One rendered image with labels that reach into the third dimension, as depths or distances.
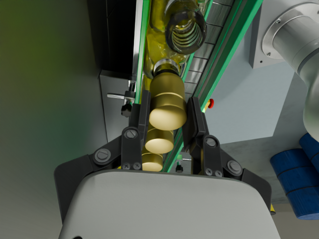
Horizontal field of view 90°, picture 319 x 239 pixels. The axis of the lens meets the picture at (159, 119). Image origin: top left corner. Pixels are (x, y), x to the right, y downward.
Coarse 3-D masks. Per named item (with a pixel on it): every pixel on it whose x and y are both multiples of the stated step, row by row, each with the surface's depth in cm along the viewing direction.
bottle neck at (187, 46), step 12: (180, 0) 12; (192, 0) 13; (168, 12) 12; (180, 12) 10; (192, 12) 10; (168, 24) 11; (192, 24) 14; (204, 24) 11; (168, 36) 11; (180, 36) 13; (192, 36) 13; (204, 36) 11; (180, 48) 12; (192, 48) 12
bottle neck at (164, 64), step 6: (162, 60) 17; (168, 60) 17; (156, 66) 18; (162, 66) 17; (168, 66) 17; (174, 66) 17; (156, 72) 17; (162, 72) 16; (168, 72) 16; (174, 72) 16
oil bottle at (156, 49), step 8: (152, 32) 18; (152, 40) 18; (160, 40) 18; (152, 48) 18; (160, 48) 17; (168, 48) 17; (144, 56) 19; (152, 56) 18; (160, 56) 18; (168, 56) 18; (176, 56) 18; (184, 56) 18; (144, 64) 20; (152, 64) 18; (184, 64) 18; (144, 72) 20; (152, 72) 19; (184, 72) 20
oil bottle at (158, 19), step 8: (152, 0) 15; (160, 0) 14; (168, 0) 14; (200, 0) 14; (208, 0) 14; (152, 8) 15; (160, 8) 14; (200, 8) 14; (152, 16) 15; (160, 16) 15; (152, 24) 16; (160, 24) 15; (184, 24) 18; (160, 32) 16
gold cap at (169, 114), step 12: (156, 84) 15; (168, 84) 14; (180, 84) 15; (156, 96) 14; (168, 96) 13; (180, 96) 14; (156, 108) 13; (168, 108) 13; (180, 108) 13; (156, 120) 14; (168, 120) 14; (180, 120) 14
